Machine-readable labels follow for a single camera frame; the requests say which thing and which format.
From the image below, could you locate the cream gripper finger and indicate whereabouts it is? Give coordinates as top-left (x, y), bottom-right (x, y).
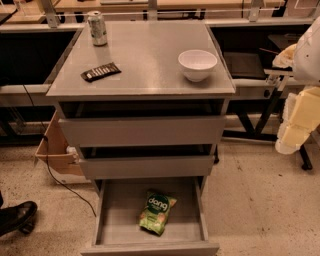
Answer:
top-left (272, 44), bottom-right (296, 68)
top-left (275, 87), bottom-right (320, 155)

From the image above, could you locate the green rice chip bag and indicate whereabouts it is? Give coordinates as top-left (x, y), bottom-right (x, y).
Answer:
top-left (139, 190), bottom-right (177, 236)

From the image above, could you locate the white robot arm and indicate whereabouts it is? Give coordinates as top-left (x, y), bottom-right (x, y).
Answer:
top-left (272, 17), bottom-right (320, 154)

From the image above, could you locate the grey top drawer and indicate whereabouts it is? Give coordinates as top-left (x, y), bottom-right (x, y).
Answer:
top-left (59, 100), bottom-right (225, 147)

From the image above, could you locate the grey drawer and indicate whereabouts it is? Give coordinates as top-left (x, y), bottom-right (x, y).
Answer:
top-left (79, 144), bottom-right (214, 180)
top-left (59, 100), bottom-right (225, 147)
top-left (81, 177), bottom-right (219, 256)

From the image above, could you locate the grey drawer cabinet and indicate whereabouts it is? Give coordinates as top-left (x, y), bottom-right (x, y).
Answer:
top-left (47, 21), bottom-right (235, 189)

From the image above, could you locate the grey bottom drawer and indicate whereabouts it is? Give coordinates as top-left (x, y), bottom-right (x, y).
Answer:
top-left (81, 177), bottom-right (219, 256)

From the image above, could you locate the grey middle drawer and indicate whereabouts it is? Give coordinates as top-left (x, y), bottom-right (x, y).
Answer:
top-left (79, 144), bottom-right (214, 180)

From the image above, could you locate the wooden workbench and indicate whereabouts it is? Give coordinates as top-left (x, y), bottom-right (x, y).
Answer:
top-left (0, 0), bottom-right (320, 34)

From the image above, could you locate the white bowl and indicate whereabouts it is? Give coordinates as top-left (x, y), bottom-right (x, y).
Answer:
top-left (178, 49), bottom-right (218, 82)

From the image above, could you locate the dark snack bar wrapper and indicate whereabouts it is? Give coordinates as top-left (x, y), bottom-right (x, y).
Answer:
top-left (81, 62), bottom-right (121, 82)

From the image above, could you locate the silver soda can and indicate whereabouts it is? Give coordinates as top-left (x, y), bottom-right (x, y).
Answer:
top-left (88, 11), bottom-right (107, 46)

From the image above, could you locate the cardboard box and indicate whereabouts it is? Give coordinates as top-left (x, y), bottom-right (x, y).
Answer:
top-left (35, 113), bottom-right (83, 177)

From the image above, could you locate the black shoe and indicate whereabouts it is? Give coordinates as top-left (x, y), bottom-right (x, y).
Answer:
top-left (0, 201), bottom-right (38, 236)

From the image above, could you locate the black cable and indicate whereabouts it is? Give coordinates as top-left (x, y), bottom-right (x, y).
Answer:
top-left (21, 84), bottom-right (98, 218)

